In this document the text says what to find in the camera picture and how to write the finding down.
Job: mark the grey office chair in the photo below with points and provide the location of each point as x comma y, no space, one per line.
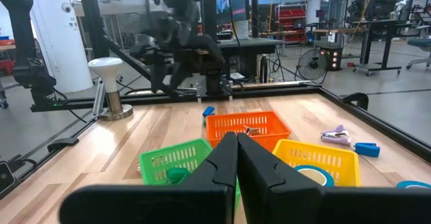
421,44

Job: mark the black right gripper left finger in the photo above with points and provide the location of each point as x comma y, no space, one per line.
215,173

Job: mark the blue mini stapler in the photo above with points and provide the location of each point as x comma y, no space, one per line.
367,149
208,111

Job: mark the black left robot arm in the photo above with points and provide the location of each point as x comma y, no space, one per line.
182,32

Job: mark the black floor fan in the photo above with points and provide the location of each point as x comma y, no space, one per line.
312,64

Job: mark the computer tower with red lights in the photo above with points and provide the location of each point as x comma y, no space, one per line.
331,57

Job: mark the red storage shelf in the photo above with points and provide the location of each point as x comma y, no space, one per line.
291,13

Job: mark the purple staple remover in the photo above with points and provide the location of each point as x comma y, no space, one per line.
335,138

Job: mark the black aluminium table frame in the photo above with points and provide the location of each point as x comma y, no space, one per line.
387,126

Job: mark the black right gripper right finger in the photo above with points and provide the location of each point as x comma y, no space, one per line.
269,183

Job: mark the light blue tape roll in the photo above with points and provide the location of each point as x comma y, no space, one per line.
414,183
330,181

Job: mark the black standing desk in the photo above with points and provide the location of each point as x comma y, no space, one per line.
377,22

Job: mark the green plastic basket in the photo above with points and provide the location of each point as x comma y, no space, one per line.
161,156

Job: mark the small black camera box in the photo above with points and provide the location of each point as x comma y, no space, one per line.
5,177

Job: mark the white building pillar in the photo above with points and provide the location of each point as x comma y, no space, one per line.
60,32

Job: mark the orange plastic basket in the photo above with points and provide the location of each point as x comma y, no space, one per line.
235,123

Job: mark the black frame clamp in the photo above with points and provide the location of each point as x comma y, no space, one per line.
62,143
357,98

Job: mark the yellow plastic basket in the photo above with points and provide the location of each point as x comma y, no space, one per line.
336,160

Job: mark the black side desk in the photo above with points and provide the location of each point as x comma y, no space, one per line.
252,43

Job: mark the black desk monitor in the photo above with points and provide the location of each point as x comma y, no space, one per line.
384,3

